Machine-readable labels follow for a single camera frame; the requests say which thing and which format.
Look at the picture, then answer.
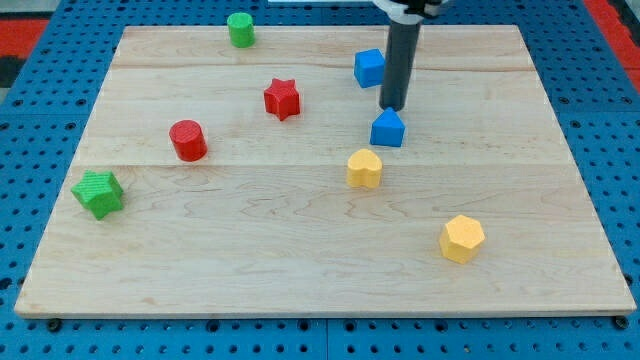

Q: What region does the blue triangle block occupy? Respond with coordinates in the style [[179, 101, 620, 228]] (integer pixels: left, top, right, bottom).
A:
[[369, 108, 406, 147]]

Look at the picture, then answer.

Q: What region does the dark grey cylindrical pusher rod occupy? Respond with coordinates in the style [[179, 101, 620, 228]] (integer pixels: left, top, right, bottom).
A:
[[379, 21, 421, 111]]

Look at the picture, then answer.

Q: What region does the green cylinder block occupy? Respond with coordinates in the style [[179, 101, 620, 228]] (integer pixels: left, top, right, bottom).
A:
[[227, 12, 255, 48]]

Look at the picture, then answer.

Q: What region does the blue cube block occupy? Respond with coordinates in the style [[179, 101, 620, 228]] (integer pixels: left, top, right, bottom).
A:
[[354, 48, 385, 88]]

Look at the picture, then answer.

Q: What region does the green star block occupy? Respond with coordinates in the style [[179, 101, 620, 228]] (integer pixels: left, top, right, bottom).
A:
[[71, 170, 124, 220]]

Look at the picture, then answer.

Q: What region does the light wooden board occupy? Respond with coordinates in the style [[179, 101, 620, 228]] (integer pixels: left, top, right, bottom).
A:
[[15, 25, 636, 319]]

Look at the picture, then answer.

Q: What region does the red cylinder block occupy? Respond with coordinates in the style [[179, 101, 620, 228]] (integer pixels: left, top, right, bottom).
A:
[[169, 119, 208, 162]]

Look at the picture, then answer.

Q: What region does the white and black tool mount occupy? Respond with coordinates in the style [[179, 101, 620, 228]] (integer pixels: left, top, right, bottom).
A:
[[372, 0, 449, 24]]

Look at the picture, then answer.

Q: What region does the red star block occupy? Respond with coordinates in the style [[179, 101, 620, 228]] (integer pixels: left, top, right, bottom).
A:
[[263, 78, 301, 121]]

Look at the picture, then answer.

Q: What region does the yellow hexagon block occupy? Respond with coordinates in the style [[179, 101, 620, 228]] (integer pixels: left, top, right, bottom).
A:
[[439, 215, 486, 264]]

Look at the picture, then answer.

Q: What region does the yellow heart block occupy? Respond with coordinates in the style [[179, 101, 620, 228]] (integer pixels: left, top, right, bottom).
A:
[[346, 148, 383, 188]]

